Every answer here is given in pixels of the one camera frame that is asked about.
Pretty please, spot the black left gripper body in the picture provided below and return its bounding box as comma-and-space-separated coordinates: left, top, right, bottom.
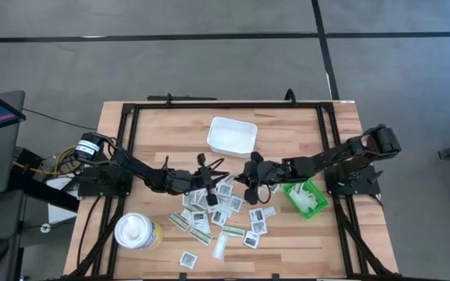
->
170, 153, 218, 207

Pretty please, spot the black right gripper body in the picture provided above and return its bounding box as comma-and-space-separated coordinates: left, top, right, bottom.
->
244, 151, 292, 206

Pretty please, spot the green striped bandage packet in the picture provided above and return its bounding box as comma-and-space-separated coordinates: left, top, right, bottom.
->
187, 226, 213, 247
220, 224, 246, 238
168, 212, 191, 232

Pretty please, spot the white plastic bin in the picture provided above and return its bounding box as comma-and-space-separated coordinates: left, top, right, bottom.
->
206, 116, 259, 159

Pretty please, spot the green plastic mesh basket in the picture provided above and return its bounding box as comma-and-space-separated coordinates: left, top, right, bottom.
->
282, 178, 330, 219

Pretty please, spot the long plain white packet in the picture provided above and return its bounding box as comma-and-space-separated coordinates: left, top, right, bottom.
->
212, 233, 229, 261

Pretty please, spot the white-lidded yellow wipes canister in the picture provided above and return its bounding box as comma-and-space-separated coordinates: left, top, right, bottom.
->
113, 212, 164, 251

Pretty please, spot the white paper sheet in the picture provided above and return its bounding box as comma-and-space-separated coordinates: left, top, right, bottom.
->
47, 173, 81, 226

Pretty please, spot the black right camera cable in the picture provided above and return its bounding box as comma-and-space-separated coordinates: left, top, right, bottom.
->
256, 185, 273, 205

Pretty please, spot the black metal table frame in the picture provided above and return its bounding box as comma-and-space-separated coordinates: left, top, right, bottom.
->
62, 93, 402, 281

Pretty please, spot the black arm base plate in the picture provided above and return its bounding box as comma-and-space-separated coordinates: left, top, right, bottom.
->
324, 163, 382, 196
77, 165, 134, 198

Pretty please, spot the black power cable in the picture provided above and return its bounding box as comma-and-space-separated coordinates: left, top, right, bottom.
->
76, 194, 103, 270

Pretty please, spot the yellow cable bundle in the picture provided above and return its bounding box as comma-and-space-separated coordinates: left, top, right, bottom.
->
13, 146, 85, 176

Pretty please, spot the thin black floor cable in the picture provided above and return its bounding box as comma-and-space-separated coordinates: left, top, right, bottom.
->
23, 108, 98, 131

